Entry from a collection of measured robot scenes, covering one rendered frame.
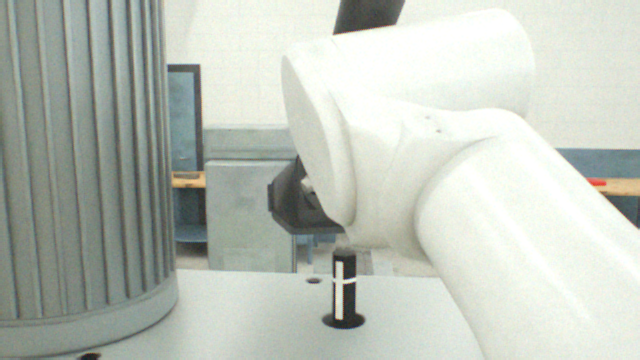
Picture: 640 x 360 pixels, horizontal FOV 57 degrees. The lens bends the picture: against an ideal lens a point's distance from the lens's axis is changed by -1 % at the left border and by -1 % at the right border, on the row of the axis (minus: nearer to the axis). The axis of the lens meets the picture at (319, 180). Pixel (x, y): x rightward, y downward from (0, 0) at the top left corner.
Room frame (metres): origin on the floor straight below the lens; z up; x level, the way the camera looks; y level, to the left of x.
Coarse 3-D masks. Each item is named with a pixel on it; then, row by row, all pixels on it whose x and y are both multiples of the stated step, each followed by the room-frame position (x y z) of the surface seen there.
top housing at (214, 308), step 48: (192, 288) 0.54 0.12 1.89; (240, 288) 0.54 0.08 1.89; (288, 288) 0.55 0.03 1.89; (384, 288) 0.55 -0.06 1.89; (432, 288) 0.54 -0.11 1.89; (144, 336) 0.44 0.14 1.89; (192, 336) 0.44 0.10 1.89; (240, 336) 0.44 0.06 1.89; (288, 336) 0.44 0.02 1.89; (336, 336) 0.44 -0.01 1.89; (384, 336) 0.44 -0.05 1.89; (432, 336) 0.44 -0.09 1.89
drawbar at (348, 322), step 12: (336, 252) 0.47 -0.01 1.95; (348, 252) 0.47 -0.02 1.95; (336, 264) 0.47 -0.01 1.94; (348, 264) 0.46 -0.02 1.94; (348, 276) 0.46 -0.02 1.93; (348, 288) 0.46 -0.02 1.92; (348, 300) 0.46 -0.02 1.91; (348, 312) 0.46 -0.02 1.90; (336, 324) 0.47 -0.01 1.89; (348, 324) 0.46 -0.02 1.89
